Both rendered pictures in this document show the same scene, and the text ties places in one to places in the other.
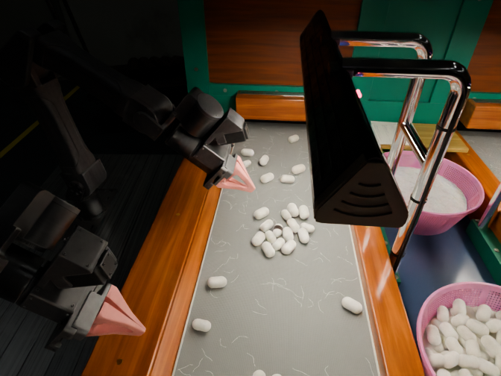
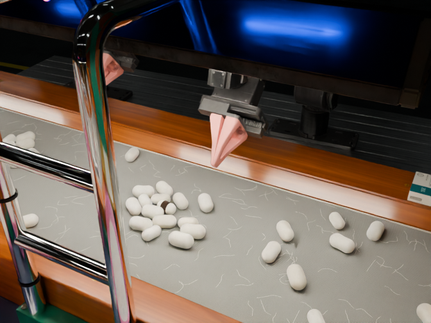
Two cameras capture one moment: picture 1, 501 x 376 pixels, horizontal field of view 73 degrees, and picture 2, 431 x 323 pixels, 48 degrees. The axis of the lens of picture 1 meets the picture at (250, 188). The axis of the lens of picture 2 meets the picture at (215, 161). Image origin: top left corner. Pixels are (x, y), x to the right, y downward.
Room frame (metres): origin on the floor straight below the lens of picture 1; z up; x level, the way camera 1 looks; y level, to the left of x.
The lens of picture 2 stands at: (0.82, -0.60, 1.22)
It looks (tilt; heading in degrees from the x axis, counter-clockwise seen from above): 32 degrees down; 112
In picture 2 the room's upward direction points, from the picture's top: straight up
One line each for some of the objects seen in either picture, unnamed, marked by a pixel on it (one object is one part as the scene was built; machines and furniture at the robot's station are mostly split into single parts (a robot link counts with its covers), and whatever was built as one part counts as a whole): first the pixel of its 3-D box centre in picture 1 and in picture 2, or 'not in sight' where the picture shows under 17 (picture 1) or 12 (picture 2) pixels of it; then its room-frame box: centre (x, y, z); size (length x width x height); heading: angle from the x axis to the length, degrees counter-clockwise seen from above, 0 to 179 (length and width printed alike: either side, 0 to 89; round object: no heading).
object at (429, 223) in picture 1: (417, 193); not in sight; (0.67, -0.42, 0.72); 0.27 x 0.27 x 0.10
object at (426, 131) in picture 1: (399, 135); not in sight; (0.89, -0.44, 0.77); 0.33 x 0.15 x 0.01; 85
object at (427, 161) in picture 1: (361, 171); (104, 177); (0.52, -0.21, 0.90); 0.20 x 0.19 x 0.45; 175
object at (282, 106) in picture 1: (285, 106); not in sight; (0.97, -0.11, 0.83); 0.30 x 0.06 x 0.07; 85
